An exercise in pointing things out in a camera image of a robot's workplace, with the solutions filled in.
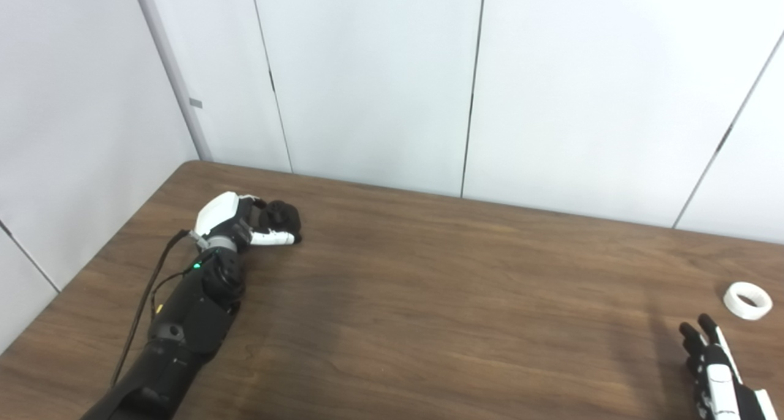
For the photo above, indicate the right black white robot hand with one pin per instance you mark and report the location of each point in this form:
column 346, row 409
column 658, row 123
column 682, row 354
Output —
column 719, row 389

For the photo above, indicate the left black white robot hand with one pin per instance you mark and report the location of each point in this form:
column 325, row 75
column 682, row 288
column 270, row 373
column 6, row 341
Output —
column 217, row 212

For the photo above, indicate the round black plastic part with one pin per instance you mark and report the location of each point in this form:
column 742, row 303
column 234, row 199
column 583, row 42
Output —
column 283, row 217

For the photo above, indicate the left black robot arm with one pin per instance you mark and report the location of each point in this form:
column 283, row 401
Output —
column 190, row 322

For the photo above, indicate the grey wall corner post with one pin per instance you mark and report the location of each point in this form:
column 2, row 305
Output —
column 171, row 71

